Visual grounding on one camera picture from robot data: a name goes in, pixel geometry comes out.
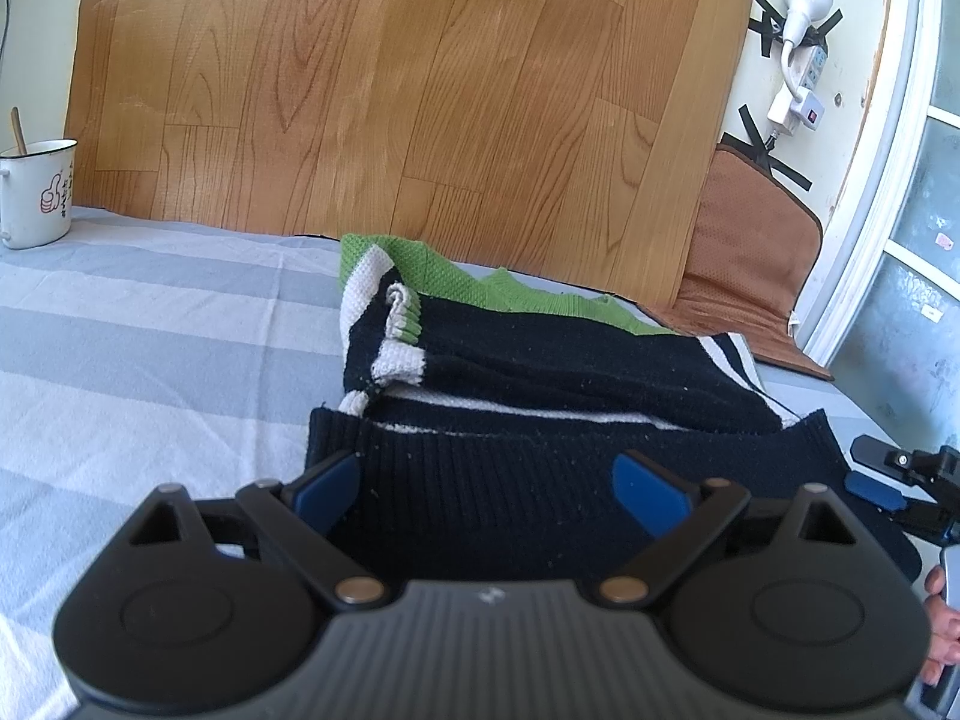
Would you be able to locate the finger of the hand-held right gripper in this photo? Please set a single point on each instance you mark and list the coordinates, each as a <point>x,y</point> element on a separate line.
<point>870,451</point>
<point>874,491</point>

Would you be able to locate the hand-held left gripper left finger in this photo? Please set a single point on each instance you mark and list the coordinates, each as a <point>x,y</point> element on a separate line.
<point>326,487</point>

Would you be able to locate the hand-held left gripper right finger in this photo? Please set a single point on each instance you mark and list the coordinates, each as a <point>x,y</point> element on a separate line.
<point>649,491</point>

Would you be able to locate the green black white knit sweater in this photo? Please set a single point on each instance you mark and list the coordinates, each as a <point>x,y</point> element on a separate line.
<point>540,360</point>

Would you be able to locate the person's right hand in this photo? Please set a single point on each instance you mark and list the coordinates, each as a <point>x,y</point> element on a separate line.
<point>946,634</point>

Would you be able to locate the grey white striped bed sheet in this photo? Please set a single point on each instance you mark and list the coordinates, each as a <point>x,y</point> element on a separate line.
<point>150,360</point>

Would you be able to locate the frosted glass door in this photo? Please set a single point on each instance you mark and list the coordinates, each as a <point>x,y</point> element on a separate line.
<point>926,240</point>

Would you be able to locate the brown perforated mat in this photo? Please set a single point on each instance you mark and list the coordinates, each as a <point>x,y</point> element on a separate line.
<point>742,255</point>

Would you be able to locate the black tape strip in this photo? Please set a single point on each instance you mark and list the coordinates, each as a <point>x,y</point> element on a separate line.
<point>791,172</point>
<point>771,46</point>
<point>752,131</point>
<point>766,24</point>
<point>825,21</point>

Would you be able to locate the white power strip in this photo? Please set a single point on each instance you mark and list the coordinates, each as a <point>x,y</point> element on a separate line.
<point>804,111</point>

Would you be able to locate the white enamel mug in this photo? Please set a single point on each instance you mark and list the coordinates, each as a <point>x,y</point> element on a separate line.
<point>37,199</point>

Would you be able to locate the wooden spoon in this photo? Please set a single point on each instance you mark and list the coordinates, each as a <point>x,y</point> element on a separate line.
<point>18,131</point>

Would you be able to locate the white door frame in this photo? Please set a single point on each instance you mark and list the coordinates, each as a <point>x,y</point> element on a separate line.
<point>877,165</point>

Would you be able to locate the wood-pattern wall sheet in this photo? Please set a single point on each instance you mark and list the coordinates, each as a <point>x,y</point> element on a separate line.
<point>375,90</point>

